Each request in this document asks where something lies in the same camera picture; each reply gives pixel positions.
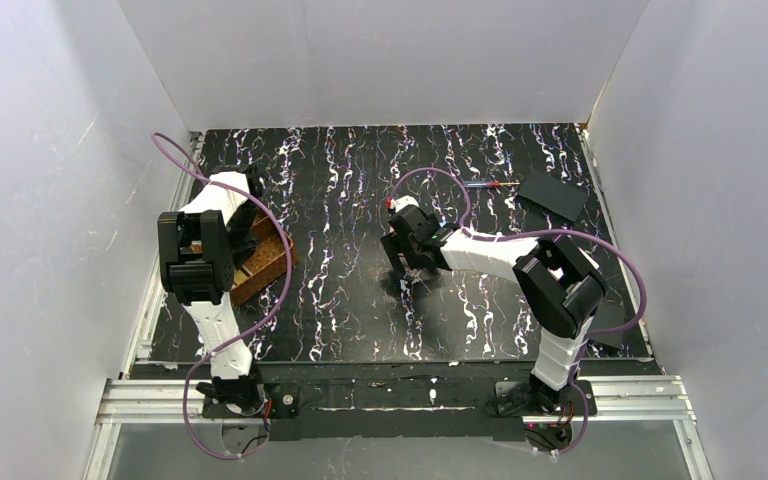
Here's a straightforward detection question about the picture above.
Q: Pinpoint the black flat box far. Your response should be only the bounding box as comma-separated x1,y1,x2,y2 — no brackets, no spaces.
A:
517,173,589,222

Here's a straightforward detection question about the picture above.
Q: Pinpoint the brown woven basket card holder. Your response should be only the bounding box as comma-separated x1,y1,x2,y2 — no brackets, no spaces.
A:
230,213,287,306

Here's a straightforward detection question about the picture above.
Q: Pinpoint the black flat box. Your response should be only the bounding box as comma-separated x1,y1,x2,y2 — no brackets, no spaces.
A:
517,173,589,222
589,301,626,352

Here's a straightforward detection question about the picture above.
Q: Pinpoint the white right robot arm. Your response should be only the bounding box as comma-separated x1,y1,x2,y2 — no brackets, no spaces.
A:
381,197,607,393

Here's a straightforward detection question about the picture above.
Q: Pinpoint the aluminium frame rail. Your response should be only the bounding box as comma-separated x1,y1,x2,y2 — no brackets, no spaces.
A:
84,373,712,479

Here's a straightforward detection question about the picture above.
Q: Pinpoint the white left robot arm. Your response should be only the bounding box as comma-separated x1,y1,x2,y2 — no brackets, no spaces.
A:
157,166,263,408

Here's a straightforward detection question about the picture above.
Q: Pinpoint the blue red screwdriver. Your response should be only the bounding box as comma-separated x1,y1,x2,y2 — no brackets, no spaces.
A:
463,180,520,190

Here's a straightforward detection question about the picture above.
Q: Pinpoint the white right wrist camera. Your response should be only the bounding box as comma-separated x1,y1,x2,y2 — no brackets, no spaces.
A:
387,195,419,213

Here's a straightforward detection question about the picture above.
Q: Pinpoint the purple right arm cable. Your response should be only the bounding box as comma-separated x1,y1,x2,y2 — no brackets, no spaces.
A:
390,165,649,456

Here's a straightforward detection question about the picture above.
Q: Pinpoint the black flat box near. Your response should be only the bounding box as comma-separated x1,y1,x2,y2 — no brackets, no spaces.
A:
589,301,626,352

